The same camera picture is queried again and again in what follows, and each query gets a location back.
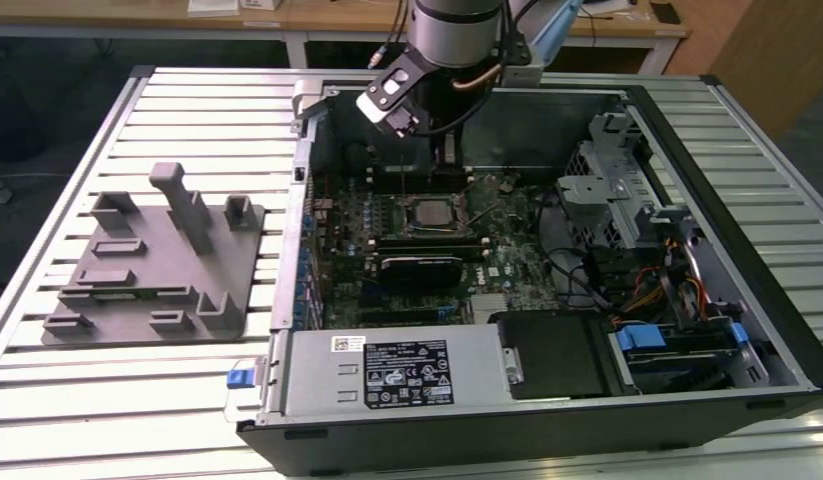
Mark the green RAM stick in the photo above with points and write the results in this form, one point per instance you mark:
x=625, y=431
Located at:
x=120, y=295

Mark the white wrist camera black face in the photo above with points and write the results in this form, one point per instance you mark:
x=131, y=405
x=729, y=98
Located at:
x=387, y=95

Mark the black expansion card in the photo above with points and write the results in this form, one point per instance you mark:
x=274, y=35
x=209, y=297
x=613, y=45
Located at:
x=418, y=277

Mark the small white box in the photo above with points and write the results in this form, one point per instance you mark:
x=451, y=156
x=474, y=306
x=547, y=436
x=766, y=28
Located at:
x=261, y=3

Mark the wooden cabinet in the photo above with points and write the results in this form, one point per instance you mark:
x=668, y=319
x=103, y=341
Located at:
x=772, y=50

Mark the grey power supply unit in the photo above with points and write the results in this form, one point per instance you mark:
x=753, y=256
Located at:
x=318, y=370

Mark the blue carrier tab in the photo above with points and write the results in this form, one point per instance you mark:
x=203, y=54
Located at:
x=740, y=334

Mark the perforated metal drive cage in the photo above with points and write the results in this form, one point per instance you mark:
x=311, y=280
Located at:
x=594, y=192

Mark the black open PC case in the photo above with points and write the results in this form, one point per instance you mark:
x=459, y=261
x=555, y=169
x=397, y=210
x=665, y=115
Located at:
x=451, y=445

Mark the blue case latch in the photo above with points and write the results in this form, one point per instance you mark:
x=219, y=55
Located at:
x=241, y=378

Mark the blue disk carrier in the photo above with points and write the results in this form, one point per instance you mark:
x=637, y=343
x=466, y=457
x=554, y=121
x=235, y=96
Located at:
x=641, y=339

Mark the green motherboard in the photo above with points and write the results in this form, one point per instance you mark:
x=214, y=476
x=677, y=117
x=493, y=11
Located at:
x=525, y=285

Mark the silver chipset heatsink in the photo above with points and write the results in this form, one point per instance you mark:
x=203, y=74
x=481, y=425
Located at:
x=489, y=306

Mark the thin metal locking lever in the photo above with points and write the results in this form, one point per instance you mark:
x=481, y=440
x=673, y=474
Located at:
x=402, y=177

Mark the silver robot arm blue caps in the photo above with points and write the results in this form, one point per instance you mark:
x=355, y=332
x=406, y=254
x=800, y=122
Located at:
x=451, y=35

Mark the silver CPU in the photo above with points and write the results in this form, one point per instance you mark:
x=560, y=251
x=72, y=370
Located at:
x=433, y=212

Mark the metal disk bay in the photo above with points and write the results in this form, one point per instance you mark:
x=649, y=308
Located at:
x=752, y=367

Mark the black phone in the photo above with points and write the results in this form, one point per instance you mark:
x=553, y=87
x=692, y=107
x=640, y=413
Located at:
x=666, y=12

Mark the grey parts rack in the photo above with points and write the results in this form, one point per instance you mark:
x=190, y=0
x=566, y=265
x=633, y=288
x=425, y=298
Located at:
x=165, y=280

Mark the CPU socket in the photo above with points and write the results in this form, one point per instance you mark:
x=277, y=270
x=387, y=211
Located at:
x=407, y=227

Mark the wooden desk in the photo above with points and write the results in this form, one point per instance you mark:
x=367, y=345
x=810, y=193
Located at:
x=151, y=20

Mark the black RAM slot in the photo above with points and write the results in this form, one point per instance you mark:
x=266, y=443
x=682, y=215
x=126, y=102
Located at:
x=425, y=243
x=418, y=185
x=425, y=254
x=411, y=172

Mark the white paper box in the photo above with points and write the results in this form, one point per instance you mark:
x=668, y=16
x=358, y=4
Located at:
x=213, y=6

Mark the black plastic shroud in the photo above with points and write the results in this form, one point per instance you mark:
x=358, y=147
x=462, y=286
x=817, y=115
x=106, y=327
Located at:
x=558, y=350

